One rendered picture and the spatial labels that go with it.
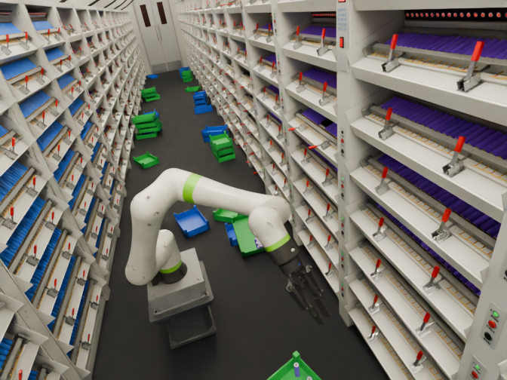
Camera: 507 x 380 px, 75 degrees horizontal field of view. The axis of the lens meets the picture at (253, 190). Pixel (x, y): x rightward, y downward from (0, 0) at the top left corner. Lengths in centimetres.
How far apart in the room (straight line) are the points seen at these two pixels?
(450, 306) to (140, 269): 110
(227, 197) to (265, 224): 24
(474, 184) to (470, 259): 20
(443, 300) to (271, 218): 54
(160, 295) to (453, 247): 124
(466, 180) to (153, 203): 92
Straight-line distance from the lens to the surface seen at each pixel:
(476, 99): 80
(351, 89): 120
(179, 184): 128
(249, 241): 238
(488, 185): 87
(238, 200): 119
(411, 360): 146
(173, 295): 170
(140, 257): 141
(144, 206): 119
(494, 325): 96
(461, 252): 98
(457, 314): 110
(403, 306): 134
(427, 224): 105
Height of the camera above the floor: 153
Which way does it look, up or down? 30 degrees down
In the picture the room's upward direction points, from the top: 9 degrees counter-clockwise
